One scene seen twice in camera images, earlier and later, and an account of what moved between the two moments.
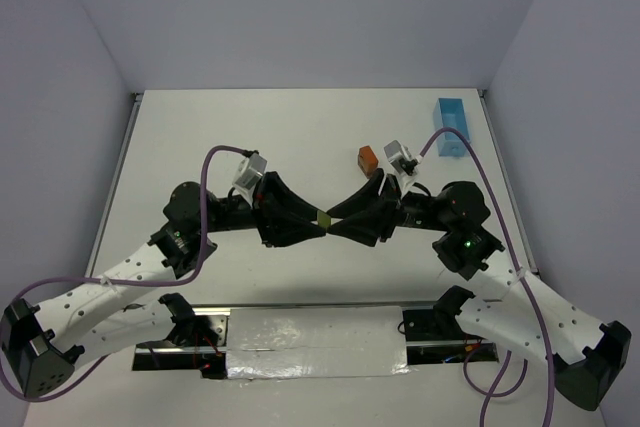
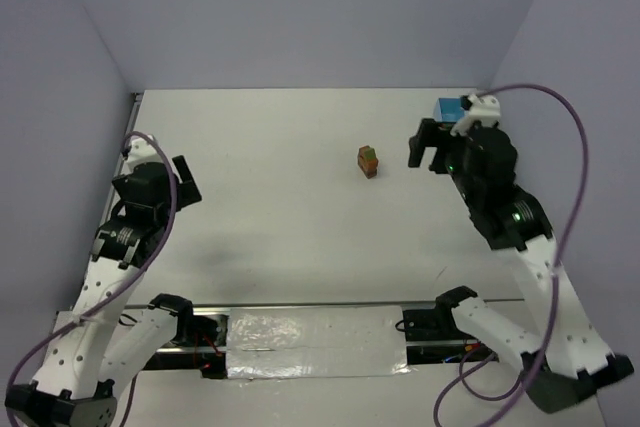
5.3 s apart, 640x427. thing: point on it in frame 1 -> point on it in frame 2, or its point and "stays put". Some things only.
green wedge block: x=323 y=220 -> x=369 y=153
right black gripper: x=390 y=208 -> x=439 y=142
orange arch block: x=367 y=160 stays put
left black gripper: x=263 y=209 -> x=163 y=182
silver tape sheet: x=293 y=342 stays put
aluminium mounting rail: x=225 y=309 stays put
